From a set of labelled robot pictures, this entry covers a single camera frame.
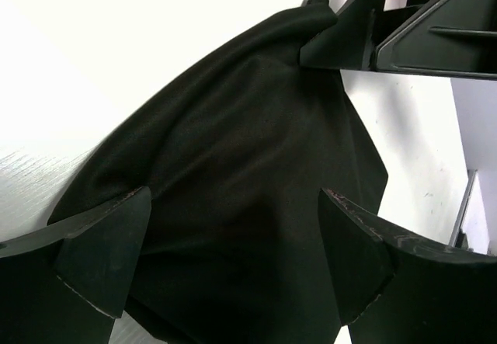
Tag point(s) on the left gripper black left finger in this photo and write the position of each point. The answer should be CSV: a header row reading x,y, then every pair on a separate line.
x,y
69,282

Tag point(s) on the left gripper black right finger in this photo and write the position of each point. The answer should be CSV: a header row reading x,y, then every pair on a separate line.
x,y
394,286

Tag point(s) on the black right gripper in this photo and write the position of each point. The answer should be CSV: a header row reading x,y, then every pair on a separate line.
x,y
452,38

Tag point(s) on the black t shirt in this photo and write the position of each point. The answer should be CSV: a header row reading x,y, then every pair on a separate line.
x,y
235,152

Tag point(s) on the aluminium rail at table edge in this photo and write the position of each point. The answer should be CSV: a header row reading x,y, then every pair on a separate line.
x,y
456,233

